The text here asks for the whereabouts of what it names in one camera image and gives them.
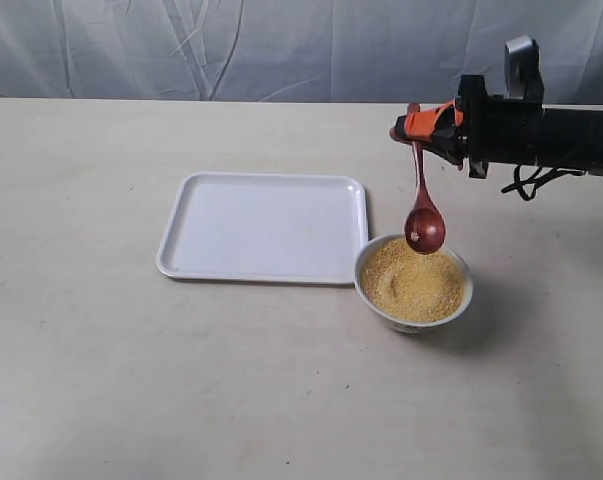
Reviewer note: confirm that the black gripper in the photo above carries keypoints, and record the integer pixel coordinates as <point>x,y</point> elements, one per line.
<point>492,128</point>

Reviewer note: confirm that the dark red wooden spoon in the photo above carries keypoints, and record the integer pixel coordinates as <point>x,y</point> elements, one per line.
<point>424,227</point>

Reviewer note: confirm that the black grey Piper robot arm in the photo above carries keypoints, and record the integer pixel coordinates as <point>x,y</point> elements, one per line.
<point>569,139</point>

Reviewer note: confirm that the yellow millet grains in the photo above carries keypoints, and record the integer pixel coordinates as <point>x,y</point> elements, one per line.
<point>410,286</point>

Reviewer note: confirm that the grey wrinkled backdrop curtain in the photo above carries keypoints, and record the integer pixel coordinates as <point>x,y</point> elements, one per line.
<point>291,51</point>

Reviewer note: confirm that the white ceramic bowl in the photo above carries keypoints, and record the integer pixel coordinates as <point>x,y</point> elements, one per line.
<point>395,323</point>

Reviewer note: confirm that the white rectangular plastic tray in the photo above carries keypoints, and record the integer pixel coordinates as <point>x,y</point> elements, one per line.
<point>258,227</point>

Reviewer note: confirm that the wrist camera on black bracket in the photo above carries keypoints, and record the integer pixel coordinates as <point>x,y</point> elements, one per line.
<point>523,78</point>

